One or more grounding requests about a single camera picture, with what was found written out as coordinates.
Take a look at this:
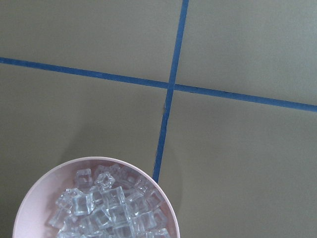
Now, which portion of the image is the pile of ice cubes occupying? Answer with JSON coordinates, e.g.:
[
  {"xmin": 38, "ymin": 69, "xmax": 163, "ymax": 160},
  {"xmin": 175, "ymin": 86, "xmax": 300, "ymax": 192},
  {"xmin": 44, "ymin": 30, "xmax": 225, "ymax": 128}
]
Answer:
[{"xmin": 48, "ymin": 164, "xmax": 170, "ymax": 238}]

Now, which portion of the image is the pink bowl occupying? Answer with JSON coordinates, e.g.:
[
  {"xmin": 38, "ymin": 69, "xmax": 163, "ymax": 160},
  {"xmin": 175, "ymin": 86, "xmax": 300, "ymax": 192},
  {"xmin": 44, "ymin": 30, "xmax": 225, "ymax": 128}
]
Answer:
[{"xmin": 12, "ymin": 157, "xmax": 180, "ymax": 238}]

